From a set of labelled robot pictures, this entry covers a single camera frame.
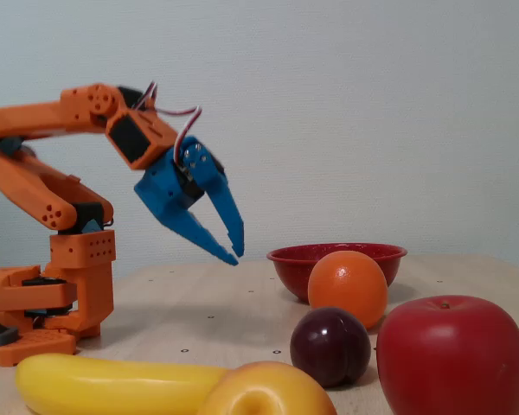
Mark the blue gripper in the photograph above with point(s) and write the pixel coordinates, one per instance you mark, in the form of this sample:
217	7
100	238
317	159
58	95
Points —
161	190

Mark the yellow orange toy peach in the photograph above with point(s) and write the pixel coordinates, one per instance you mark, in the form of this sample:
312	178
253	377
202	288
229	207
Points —
277	389

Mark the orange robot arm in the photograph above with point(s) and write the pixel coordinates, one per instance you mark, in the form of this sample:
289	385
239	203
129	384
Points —
26	116

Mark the orange robot base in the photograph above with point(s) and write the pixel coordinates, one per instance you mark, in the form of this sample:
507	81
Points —
86	281

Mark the red speckled bowl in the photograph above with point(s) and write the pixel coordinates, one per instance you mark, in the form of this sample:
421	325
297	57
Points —
294	268

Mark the orange toy orange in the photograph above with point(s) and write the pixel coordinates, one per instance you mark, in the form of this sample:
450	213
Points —
346	285

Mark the dark purple toy plum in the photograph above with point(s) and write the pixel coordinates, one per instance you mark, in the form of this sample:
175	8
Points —
328	346

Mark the yellow toy banana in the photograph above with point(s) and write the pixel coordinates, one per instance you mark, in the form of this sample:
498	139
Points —
91	384

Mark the dark grey table clamp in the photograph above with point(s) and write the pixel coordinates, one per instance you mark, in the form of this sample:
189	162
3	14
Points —
4	336

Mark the red toy apple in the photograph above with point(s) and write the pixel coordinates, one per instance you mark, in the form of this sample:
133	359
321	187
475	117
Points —
450	359

